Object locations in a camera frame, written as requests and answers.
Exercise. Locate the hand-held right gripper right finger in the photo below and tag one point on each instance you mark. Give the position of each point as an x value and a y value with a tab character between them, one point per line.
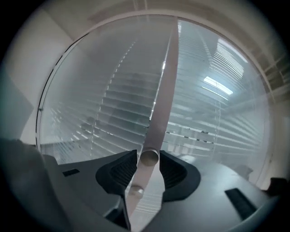
204	204

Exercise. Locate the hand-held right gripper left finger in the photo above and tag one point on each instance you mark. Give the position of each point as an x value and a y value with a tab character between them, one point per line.
90	199

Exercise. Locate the white partition post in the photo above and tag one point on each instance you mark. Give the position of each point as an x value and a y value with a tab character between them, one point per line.
165	102

